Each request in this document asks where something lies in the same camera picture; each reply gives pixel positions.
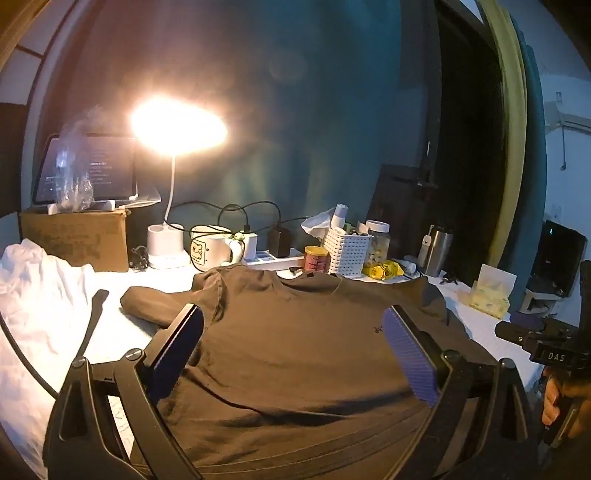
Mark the small white bottle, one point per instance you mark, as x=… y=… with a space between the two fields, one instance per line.
x=340 y=216

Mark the small yellow-lid jar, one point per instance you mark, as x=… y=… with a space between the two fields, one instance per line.
x=316 y=261

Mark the white textured tablecloth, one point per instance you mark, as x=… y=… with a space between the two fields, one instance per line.
x=120 y=337

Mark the cardboard box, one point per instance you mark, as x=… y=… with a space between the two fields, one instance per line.
x=74 y=240

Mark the yellow curtain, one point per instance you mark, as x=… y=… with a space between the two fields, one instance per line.
x=508 y=138

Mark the white charger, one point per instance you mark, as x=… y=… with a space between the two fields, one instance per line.
x=249 y=244

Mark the steel tumbler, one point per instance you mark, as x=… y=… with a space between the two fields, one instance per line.
x=438 y=254

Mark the narrow teal curtain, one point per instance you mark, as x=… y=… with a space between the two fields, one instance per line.
x=535 y=138

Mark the white desk lamp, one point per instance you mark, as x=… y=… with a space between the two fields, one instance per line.
x=168 y=249

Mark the white plastic basket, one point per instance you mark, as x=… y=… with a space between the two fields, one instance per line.
x=348 y=254

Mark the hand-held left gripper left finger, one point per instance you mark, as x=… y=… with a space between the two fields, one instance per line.
x=178 y=355

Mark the clear plastic bag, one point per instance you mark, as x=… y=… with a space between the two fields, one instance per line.
x=74 y=184

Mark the tissue box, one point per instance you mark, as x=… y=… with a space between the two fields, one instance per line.
x=489 y=295

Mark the black charger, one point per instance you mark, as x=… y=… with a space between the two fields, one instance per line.
x=279 y=242

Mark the black electronic device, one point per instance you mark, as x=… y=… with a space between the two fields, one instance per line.
x=558 y=258

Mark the white air conditioner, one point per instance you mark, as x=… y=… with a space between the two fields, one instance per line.
x=572 y=121

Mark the glass jar with white lid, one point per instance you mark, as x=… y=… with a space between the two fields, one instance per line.
x=381 y=244

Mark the dark leaning board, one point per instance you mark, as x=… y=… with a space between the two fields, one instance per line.
x=397 y=198

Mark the crumpled white tissue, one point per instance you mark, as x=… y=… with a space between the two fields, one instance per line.
x=316 y=224

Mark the white cartoon mug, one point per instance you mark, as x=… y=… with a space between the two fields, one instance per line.
x=207 y=251

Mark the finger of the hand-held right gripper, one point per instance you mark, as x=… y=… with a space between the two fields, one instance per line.
x=512 y=331

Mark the brown t-shirt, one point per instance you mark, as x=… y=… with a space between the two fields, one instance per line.
x=295 y=346

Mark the white power strip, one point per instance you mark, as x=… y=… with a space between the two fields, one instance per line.
x=263 y=261

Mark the person's right hand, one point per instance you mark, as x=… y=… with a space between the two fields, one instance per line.
x=549 y=406

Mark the dark glass door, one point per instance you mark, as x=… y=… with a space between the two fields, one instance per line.
x=461 y=138

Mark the wide teal curtain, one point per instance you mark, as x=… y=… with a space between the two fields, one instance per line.
x=300 y=115

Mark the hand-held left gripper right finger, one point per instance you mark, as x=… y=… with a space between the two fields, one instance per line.
x=411 y=360

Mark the yellow snack packet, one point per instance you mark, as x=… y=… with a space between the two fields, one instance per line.
x=383 y=270

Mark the white garment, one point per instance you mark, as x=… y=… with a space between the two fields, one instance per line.
x=41 y=300

